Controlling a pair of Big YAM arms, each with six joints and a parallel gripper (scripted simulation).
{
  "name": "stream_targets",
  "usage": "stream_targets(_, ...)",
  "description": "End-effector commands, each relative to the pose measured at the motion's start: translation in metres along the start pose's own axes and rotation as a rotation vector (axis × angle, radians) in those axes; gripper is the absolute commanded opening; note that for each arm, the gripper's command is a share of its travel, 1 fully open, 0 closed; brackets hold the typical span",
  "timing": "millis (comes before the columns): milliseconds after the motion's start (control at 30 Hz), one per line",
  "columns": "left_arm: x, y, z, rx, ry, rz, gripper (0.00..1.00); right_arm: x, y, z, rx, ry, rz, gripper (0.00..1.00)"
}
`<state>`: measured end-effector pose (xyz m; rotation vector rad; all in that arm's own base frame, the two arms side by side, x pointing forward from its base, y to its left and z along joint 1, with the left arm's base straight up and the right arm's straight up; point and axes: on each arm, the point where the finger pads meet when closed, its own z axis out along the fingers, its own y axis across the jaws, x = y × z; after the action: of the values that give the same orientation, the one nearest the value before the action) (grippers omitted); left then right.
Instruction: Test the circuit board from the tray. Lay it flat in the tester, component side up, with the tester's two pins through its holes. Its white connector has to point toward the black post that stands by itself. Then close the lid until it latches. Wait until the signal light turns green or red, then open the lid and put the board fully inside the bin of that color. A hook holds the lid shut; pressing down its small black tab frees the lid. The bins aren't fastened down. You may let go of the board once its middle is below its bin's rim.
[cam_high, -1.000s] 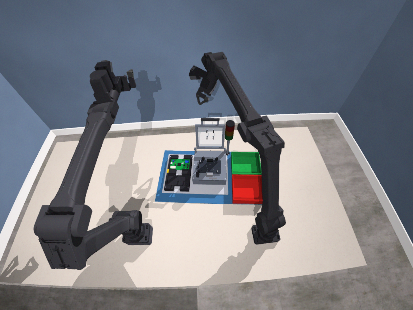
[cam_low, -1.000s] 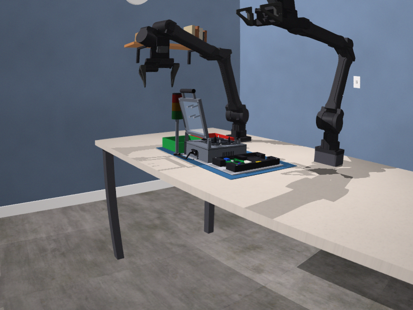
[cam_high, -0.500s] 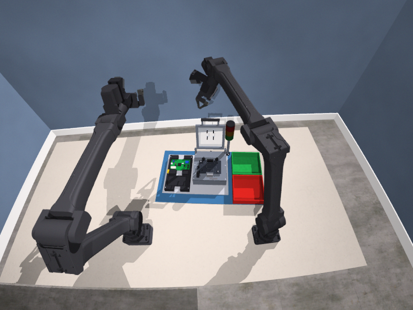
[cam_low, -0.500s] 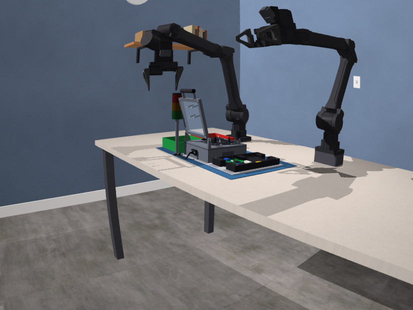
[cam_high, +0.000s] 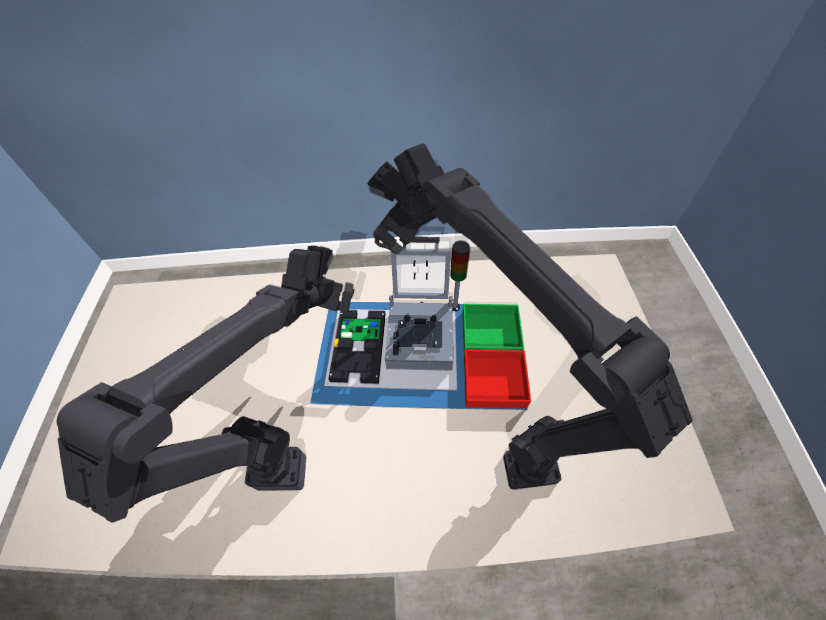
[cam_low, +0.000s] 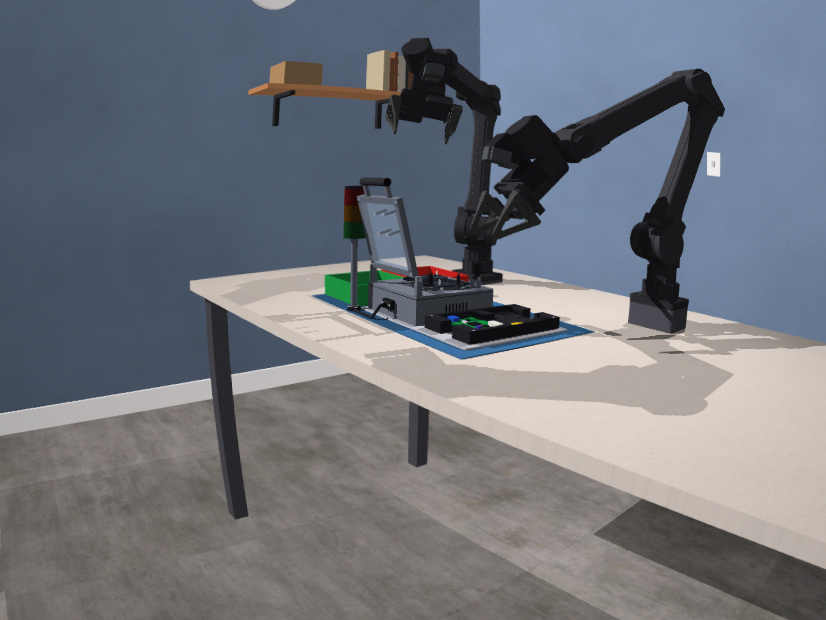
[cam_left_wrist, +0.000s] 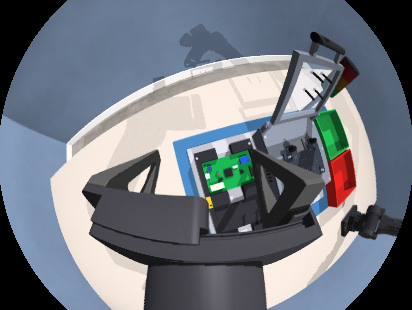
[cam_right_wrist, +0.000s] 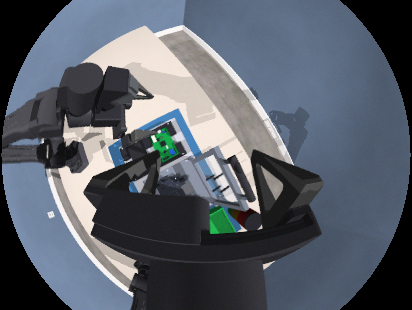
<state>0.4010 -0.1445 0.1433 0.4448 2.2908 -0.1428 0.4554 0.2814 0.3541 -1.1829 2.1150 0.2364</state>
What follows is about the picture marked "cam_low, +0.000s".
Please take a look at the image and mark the red bin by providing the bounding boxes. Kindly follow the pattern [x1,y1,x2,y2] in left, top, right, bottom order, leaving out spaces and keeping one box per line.
[381,266,468,281]

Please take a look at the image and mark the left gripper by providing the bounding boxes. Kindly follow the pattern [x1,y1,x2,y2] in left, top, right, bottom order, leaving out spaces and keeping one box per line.
[470,174,552,239]

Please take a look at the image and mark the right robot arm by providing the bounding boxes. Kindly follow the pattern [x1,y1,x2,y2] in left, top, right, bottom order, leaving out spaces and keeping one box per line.
[401,38,503,282]

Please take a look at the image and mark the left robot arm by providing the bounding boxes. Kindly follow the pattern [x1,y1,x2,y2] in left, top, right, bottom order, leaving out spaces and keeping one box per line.
[482,69,725,311]

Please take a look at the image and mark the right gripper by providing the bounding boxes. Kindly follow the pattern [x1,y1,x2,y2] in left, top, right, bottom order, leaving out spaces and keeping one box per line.
[385,88,463,144]

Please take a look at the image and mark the green bin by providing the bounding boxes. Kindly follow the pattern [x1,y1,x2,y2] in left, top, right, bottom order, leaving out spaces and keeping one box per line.
[325,270,404,306]

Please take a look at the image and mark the green circuit board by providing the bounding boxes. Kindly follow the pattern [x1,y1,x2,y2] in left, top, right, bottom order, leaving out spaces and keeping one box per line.
[447,314,504,329]

